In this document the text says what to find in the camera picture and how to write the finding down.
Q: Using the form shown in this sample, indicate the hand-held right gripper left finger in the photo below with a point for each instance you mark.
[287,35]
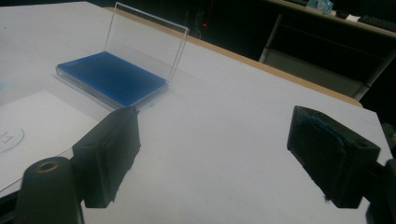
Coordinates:
[106,155]

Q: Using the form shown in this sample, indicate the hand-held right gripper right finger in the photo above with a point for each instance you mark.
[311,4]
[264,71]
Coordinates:
[330,155]

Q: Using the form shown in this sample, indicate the blue ink pad clear case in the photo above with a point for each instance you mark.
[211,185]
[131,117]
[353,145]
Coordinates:
[112,77]

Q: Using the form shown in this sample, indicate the white paper sheet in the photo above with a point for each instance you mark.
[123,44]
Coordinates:
[40,124]

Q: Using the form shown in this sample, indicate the white-framed desk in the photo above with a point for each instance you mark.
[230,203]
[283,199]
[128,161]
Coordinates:
[311,73]

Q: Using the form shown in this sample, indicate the white table cover sheet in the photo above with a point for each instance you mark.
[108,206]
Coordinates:
[218,124]

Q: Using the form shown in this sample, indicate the black keyboard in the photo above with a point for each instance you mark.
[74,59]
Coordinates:
[378,23]

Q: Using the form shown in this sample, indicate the light blue plastic bag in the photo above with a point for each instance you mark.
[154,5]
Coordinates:
[320,5]

